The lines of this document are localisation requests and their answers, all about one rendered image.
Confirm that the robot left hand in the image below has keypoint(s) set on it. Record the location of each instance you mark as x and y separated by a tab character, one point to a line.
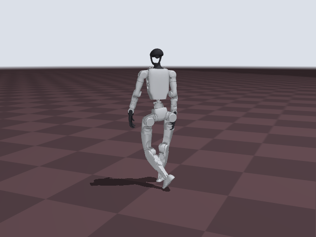
131	119

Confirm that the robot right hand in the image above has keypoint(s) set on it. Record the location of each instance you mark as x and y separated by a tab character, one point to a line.
173	123

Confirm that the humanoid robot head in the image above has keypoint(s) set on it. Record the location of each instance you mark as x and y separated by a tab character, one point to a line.
157	53

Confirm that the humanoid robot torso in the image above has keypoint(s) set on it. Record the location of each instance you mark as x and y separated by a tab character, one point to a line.
157	89

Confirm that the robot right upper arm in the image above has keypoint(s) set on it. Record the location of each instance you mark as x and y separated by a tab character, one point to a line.
173	84

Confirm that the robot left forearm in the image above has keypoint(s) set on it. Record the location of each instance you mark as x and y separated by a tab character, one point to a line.
133	103

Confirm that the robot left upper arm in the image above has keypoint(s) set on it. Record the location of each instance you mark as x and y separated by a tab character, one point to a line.
141	76

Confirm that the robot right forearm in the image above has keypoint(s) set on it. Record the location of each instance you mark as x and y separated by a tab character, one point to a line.
174	104

